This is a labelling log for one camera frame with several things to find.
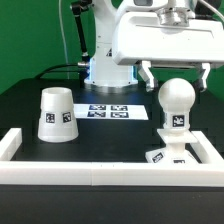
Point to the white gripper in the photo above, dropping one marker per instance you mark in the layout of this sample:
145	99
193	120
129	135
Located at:
139	36

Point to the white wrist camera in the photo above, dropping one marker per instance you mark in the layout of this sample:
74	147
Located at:
146	3

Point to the white lamp shade cone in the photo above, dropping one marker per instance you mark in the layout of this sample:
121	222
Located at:
57	121

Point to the white lamp base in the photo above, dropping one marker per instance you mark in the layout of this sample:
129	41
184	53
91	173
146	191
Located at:
174	151

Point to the white sheet with markers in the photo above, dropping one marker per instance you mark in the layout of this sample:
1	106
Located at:
110	112

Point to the white U-shaped fence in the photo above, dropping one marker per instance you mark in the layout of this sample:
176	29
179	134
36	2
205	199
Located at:
209	172

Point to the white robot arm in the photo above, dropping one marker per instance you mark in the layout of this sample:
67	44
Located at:
107	76

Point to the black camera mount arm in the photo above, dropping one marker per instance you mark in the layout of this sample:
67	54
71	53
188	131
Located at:
77	8

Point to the white lamp bulb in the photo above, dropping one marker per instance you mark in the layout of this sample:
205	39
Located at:
176	97

